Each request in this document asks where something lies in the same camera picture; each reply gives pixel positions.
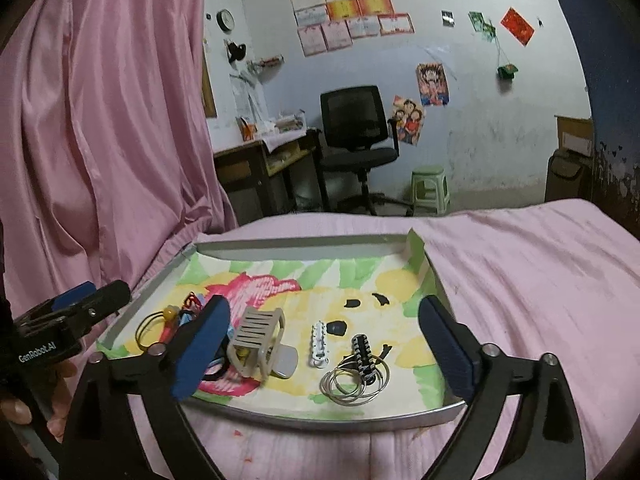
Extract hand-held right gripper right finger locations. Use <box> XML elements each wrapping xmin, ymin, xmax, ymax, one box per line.
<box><xmin>417</xmin><ymin>295</ymin><xmax>587</xmax><ymax>480</ymax></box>

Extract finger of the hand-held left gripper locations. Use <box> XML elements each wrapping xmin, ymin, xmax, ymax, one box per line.
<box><xmin>49</xmin><ymin>282</ymin><xmax>97</xmax><ymax>312</ymax></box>
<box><xmin>62</xmin><ymin>279</ymin><xmax>132</xmax><ymax>344</ymax></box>

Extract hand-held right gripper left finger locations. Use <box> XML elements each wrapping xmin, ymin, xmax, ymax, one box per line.
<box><xmin>60</xmin><ymin>295</ymin><xmax>233</xmax><ymax>480</ymax></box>

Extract black and white hair clip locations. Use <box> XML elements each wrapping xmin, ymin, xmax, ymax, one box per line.
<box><xmin>349</xmin><ymin>332</ymin><xmax>381</xmax><ymax>386</ymax></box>

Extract silver wire bangles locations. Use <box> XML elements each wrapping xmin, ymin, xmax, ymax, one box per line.
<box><xmin>319</xmin><ymin>354</ymin><xmax>391</xmax><ymax>407</ymax></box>

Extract metal tray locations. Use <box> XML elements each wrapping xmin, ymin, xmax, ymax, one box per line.
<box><xmin>97</xmin><ymin>232</ymin><xmax>466</xmax><ymax>434</ymax></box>

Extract person's left hand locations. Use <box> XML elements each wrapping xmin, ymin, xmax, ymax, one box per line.
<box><xmin>0</xmin><ymin>361</ymin><xmax>79</xmax><ymax>440</ymax></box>

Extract beige hair claw clip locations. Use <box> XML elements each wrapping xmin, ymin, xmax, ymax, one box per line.
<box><xmin>227</xmin><ymin>306</ymin><xmax>287</xmax><ymax>380</ymax></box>

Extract watercolour painted paper liner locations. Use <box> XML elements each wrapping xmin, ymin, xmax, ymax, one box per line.
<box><xmin>107</xmin><ymin>227</ymin><xmax>451</xmax><ymax>419</ymax></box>

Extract green plastic stool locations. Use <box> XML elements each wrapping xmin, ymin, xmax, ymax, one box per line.
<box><xmin>409</xmin><ymin>164</ymin><xmax>451</xmax><ymax>217</ymax></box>

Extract pink curtain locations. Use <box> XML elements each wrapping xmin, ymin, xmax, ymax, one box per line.
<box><xmin>0</xmin><ymin>0</ymin><xmax>239</xmax><ymax>342</ymax></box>

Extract wooden desk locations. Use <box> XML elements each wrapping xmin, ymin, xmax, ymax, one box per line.
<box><xmin>212</xmin><ymin>129</ymin><xmax>326</xmax><ymax>226</ymax></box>

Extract wooden framed board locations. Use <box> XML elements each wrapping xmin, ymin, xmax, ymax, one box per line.
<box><xmin>202</xmin><ymin>49</ymin><xmax>218</xmax><ymax>119</ymax></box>

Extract cardboard box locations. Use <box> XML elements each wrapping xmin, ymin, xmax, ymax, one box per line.
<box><xmin>554</xmin><ymin>114</ymin><xmax>596</xmax><ymax>156</ymax></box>

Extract black office chair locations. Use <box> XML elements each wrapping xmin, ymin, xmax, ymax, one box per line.
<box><xmin>317</xmin><ymin>84</ymin><xmax>401</xmax><ymax>216</ymax></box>

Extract green hanging basket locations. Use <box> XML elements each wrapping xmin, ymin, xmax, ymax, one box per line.
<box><xmin>496</xmin><ymin>35</ymin><xmax>519</xmax><ymax>81</ymax></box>

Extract blue fabric wardrobe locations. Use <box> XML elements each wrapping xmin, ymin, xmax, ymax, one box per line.
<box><xmin>547</xmin><ymin>0</ymin><xmax>640</xmax><ymax>242</ymax></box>

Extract red diamond paper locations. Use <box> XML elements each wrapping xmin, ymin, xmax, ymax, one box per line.
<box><xmin>499</xmin><ymin>6</ymin><xmax>536</xmax><ymax>47</ymax></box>

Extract hair tie with yellow bead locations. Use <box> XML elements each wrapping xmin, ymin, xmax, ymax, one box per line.
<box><xmin>135</xmin><ymin>304</ymin><xmax>182</xmax><ymax>354</ymax></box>

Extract cartoon family wall poster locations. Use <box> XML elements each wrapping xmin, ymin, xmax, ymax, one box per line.
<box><xmin>389</xmin><ymin>94</ymin><xmax>426</xmax><ymax>147</ymax></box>

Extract hanging wall papers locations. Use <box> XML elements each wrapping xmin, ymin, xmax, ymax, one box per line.
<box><xmin>229</xmin><ymin>72</ymin><xmax>269</xmax><ymax>121</ymax></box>

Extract anime wall poster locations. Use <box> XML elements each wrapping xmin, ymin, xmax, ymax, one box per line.
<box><xmin>415</xmin><ymin>62</ymin><xmax>450</xmax><ymax>108</ymax></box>

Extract small wall shelf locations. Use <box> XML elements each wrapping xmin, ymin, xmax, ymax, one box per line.
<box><xmin>247</xmin><ymin>54</ymin><xmax>285</xmax><ymax>74</ymax></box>

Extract green wall photos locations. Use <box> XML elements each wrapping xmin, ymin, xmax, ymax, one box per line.
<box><xmin>468</xmin><ymin>10</ymin><xmax>497</xmax><ymax>41</ymax></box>

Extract group of wall certificates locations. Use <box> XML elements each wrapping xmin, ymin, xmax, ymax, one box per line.
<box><xmin>289</xmin><ymin>0</ymin><xmax>426</xmax><ymax>58</ymax></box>

